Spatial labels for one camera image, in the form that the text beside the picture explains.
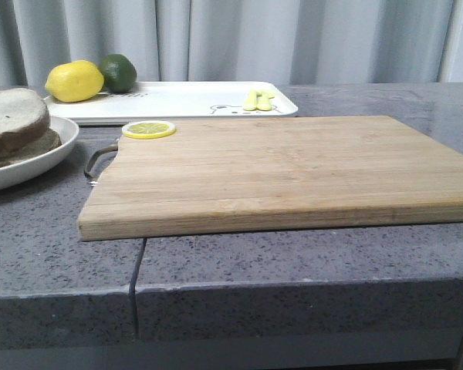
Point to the white round plate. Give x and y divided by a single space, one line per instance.
20 172

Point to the white rectangular tray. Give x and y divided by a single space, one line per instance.
172 100

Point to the wooden cutting board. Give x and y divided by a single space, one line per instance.
230 175

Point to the light green utensil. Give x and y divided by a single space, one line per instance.
258 100

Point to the lemon slice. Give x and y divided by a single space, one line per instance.
149 129

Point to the grey curtain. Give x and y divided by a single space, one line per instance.
284 42

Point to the green lime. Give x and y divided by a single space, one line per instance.
118 72

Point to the yellow lemon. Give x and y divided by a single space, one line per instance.
74 81

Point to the metal board handle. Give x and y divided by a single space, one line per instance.
92 178

